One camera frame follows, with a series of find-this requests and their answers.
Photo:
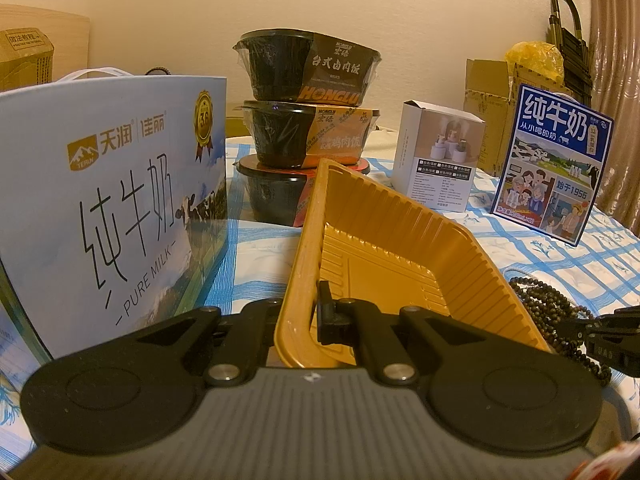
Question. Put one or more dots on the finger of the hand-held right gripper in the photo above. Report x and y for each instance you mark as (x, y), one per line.
(580, 326)
(610, 355)

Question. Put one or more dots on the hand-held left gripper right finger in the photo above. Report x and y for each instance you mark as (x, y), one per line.
(324, 310)

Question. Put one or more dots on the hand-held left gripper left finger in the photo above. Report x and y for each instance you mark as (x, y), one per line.
(260, 320)

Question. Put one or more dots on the yellow plastic tray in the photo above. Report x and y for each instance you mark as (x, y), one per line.
(390, 240)

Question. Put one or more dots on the black and red rice bowl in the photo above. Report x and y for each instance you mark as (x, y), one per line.
(272, 192)

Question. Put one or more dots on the blue illustrated milk carton box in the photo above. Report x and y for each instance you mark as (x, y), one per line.
(550, 160)

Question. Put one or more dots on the black and orange rice bowl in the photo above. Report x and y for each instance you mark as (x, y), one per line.
(300, 132)

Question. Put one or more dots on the small white product box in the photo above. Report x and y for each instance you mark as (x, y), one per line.
(435, 160)

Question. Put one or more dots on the light blue milk gift box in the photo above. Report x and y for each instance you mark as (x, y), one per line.
(100, 185)

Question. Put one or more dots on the open brown cardboard box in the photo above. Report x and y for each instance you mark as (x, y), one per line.
(487, 110)

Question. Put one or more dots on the black instant rice bowl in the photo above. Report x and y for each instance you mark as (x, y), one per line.
(300, 65)

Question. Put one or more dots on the patterned beige curtain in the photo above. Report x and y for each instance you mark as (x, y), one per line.
(615, 60)

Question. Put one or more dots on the yellow plastic bag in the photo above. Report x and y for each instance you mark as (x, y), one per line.
(535, 60)

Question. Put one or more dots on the black folding cart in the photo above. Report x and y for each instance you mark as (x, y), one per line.
(570, 45)

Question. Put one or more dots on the labelled cardboard box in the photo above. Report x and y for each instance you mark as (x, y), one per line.
(22, 60)

